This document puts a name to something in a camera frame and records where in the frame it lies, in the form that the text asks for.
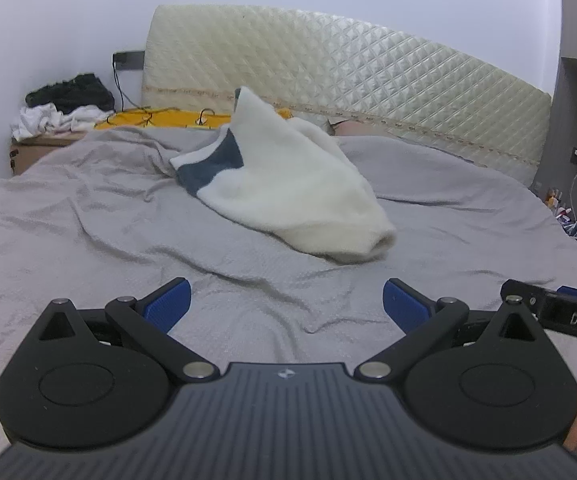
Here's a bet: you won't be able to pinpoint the pink pillow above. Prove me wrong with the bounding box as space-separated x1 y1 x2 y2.
329 119 390 138

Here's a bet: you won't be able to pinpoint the grey bed sheet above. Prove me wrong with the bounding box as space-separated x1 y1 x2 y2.
0 128 577 452

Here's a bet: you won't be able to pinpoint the white charger cable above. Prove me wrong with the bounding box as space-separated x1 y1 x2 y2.
566 156 577 226

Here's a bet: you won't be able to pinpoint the black cable on bed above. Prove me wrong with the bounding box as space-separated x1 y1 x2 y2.
103 62 220 129

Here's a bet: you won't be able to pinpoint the white clothing pile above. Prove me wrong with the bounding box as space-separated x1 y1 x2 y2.
11 103 113 142

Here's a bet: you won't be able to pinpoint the black clothing pile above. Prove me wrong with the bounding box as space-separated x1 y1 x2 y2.
25 73 115 115

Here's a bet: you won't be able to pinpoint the brown cardboard box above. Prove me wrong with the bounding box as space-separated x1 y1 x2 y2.
8 132 86 176

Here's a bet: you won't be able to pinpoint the yellow cloth by headboard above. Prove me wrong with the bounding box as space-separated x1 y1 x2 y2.
93 106 295 132

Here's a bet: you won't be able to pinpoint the cream quilted headboard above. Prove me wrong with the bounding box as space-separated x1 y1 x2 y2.
141 4 551 185

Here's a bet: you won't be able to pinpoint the cluttered items on nightstand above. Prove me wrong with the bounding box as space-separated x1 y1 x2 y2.
544 188 577 242

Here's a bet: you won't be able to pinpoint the black wall socket plate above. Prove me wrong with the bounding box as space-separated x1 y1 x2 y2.
112 50 145 72

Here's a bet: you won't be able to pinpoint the white blue striped sweater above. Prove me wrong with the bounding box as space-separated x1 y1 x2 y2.
170 87 397 263

